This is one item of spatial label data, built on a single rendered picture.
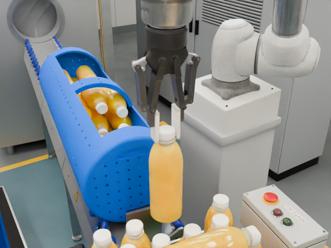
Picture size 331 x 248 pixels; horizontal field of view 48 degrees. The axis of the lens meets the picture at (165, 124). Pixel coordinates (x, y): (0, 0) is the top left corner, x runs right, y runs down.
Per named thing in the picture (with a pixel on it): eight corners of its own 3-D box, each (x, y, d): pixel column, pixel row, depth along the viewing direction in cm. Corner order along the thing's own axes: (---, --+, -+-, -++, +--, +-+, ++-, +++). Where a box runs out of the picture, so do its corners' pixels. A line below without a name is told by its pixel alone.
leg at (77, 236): (80, 233, 236) (68, 148, 206) (82, 239, 231) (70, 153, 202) (71, 235, 234) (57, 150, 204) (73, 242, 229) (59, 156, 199)
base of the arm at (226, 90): (229, 70, 170) (229, 58, 167) (261, 89, 153) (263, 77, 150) (194, 79, 163) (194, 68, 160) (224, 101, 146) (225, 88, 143)
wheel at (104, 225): (106, 215, 109) (100, 213, 108) (110, 226, 105) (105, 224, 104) (98, 227, 110) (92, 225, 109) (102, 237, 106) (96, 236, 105)
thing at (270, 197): (271, 193, 98) (272, 190, 98) (280, 201, 95) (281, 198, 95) (260, 197, 97) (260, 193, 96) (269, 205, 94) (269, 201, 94)
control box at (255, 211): (269, 211, 107) (274, 182, 102) (320, 263, 91) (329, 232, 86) (239, 222, 103) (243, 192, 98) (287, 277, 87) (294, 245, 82)
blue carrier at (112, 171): (103, 99, 186) (98, 43, 172) (180, 207, 116) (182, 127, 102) (44, 109, 176) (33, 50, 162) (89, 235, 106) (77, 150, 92)
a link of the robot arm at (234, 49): (216, 64, 162) (217, 13, 151) (258, 68, 157) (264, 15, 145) (206, 80, 150) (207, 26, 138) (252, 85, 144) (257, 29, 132)
